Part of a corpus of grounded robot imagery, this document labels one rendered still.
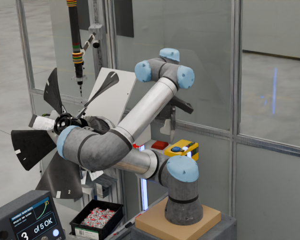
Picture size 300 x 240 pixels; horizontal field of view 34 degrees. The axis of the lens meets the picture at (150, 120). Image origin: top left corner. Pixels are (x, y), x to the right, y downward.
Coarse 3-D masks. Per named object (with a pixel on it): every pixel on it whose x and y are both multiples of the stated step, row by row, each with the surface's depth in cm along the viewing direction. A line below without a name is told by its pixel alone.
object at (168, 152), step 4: (180, 140) 250; (184, 140) 250; (176, 144) 246; (180, 144) 246; (184, 144) 245; (196, 144) 245; (168, 148) 242; (180, 148) 241; (188, 148) 241; (192, 148) 242; (164, 152) 241; (168, 152) 239; (172, 152) 238; (176, 152) 237; (180, 152) 237; (184, 152) 237; (188, 152) 240; (172, 156) 238; (192, 156) 244; (196, 156) 247
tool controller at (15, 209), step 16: (32, 192) 174; (48, 192) 170; (0, 208) 166; (16, 208) 162; (32, 208) 165; (48, 208) 170; (0, 224) 155; (16, 224) 160; (32, 224) 164; (48, 224) 169
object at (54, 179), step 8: (56, 152) 237; (56, 160) 236; (64, 160) 236; (48, 168) 234; (56, 168) 234; (64, 168) 235; (72, 168) 236; (48, 176) 233; (56, 176) 233; (64, 176) 234; (72, 176) 235; (40, 184) 232; (48, 184) 232; (56, 184) 232; (64, 184) 232; (72, 184) 233; (80, 184) 234; (56, 192) 231; (64, 192) 231; (72, 192) 231; (80, 192) 232
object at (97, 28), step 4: (92, 24) 286; (96, 24) 285; (88, 28) 278; (92, 28) 277; (96, 28) 277; (100, 28) 278; (92, 32) 278; (96, 32) 278; (100, 32) 278; (96, 36) 279; (100, 36) 279
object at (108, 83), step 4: (112, 72) 246; (108, 76) 249; (112, 76) 241; (116, 76) 238; (104, 80) 251; (108, 80) 241; (112, 80) 237; (116, 80) 234; (104, 84) 241; (108, 84) 237; (112, 84) 233; (100, 88) 241; (104, 88) 237; (108, 88) 234; (96, 92) 241; (100, 92) 236; (96, 96) 236; (88, 104) 246
